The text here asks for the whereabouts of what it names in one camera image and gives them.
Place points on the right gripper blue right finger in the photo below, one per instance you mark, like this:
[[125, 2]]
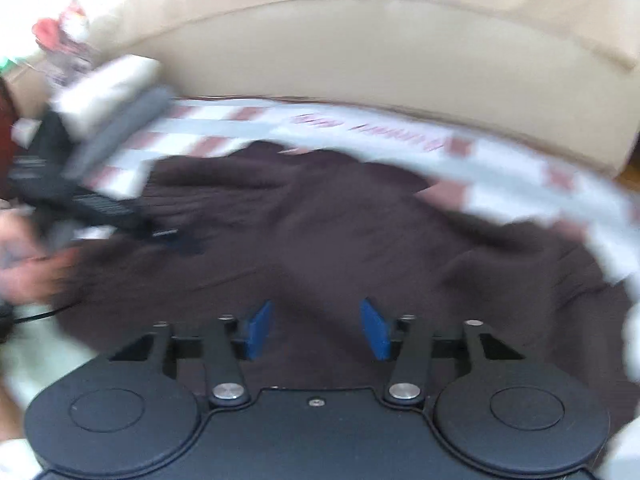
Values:
[[407, 343]]

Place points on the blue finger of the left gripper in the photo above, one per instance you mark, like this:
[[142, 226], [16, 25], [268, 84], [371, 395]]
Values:
[[175, 239]]

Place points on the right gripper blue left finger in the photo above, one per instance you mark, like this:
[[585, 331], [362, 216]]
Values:
[[226, 343]]

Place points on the dark brown cable-knit sweater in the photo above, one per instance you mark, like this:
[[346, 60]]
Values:
[[316, 234]]

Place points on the pile of white clothes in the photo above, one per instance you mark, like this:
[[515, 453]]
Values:
[[40, 344]]

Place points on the person's left hand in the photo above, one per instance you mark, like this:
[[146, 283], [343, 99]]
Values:
[[29, 275]]

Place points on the red wooden drawer cabinet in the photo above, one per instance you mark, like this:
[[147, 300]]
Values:
[[8, 115]]

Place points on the folded grey sweater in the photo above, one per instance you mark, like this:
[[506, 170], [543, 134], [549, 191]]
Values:
[[129, 119]]

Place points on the folded white sweater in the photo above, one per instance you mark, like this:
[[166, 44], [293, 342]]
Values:
[[86, 104]]

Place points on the grey plush bunny toy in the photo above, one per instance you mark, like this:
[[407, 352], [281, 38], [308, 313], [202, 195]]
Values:
[[64, 42]]

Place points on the checkered pink grey rug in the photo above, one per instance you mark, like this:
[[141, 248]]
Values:
[[141, 411]]

